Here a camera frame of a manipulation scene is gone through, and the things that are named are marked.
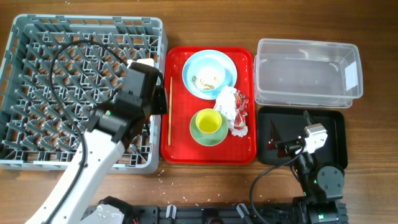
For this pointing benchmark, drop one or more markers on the clear plastic bin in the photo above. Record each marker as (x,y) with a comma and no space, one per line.
(307,73)

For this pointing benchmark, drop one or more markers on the white napkin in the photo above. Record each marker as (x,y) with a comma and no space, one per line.
(226,105)

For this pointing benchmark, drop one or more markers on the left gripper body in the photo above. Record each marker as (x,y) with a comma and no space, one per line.
(158,104)

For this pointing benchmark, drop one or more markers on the grey dishwasher rack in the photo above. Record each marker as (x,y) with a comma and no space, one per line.
(55,69)

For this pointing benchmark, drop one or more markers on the red snack wrapper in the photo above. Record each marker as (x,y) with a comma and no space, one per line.
(242,103)

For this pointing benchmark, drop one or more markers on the red plastic tray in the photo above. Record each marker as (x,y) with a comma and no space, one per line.
(177,144)

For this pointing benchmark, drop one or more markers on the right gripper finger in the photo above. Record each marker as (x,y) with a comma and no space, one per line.
(309,120)
(274,137)

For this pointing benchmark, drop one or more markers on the white bowl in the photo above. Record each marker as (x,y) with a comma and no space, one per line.
(207,68)

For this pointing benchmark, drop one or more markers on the wooden chopstick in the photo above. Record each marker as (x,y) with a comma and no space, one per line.
(170,112)

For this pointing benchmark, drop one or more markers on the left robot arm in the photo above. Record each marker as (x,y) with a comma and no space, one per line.
(110,129)

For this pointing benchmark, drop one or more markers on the food scraps and rice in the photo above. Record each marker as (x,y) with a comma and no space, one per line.
(204,83)

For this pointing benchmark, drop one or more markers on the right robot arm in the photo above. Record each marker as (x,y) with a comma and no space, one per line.
(322,183)

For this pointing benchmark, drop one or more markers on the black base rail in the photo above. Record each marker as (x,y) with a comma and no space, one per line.
(276,213)

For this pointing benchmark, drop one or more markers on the yellow cup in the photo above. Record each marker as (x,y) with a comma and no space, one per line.
(208,121)

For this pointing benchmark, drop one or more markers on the black plastic tray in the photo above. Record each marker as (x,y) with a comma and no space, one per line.
(290,124)

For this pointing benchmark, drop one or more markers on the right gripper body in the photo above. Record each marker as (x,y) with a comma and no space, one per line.
(291,147)

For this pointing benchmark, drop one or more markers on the light blue plate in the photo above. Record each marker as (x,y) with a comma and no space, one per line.
(230,79)

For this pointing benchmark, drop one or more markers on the green saucer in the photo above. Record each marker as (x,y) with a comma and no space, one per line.
(209,139)

